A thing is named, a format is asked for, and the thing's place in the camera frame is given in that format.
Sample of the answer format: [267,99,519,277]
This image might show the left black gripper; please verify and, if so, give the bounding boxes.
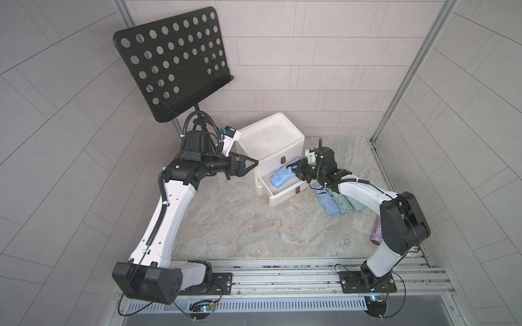
[198,149,256,178]

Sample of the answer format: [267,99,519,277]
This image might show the blue umbrella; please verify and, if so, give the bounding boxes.
[270,158,300,189]
[313,188,341,217]

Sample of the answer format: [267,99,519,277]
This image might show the white three-drawer cabinet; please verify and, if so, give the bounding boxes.
[237,113,308,206]

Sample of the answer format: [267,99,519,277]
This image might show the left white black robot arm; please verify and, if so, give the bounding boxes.
[112,153,258,304]

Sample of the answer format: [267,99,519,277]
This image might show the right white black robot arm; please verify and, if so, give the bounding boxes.
[287,147,431,289]

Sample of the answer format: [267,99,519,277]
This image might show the green folded umbrella left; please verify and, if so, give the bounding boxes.
[328,189,353,215]

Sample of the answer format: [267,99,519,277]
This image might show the green folded umbrella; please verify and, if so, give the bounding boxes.
[345,196,366,212]
[328,189,353,215]

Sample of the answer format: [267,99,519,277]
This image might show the green folded umbrella right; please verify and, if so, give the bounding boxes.
[345,196,366,212]

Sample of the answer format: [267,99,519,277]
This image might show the purple glitter bottle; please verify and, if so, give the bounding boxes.
[371,217,383,245]

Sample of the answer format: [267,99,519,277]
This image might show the black perforated music stand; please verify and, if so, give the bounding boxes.
[113,5,235,181]

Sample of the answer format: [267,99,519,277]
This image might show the right circuit board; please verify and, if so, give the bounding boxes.
[364,296,387,319]

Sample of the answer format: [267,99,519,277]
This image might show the circuit board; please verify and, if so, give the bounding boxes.
[364,296,387,319]
[188,300,218,321]

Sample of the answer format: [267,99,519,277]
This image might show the left circuit board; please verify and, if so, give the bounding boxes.
[188,300,218,321]

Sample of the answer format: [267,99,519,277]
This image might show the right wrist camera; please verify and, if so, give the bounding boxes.
[305,148,321,165]

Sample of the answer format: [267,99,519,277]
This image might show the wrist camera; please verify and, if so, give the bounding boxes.
[220,126,241,157]
[305,148,321,165]

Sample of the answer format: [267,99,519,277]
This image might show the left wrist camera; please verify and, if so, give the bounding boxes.
[220,126,241,157]

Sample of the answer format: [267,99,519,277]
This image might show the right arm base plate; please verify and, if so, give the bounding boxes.
[338,270,397,294]

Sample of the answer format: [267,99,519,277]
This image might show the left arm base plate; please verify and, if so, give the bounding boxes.
[179,273,233,296]

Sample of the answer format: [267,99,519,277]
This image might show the aluminium mounting rail frame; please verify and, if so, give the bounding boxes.
[117,256,471,325]

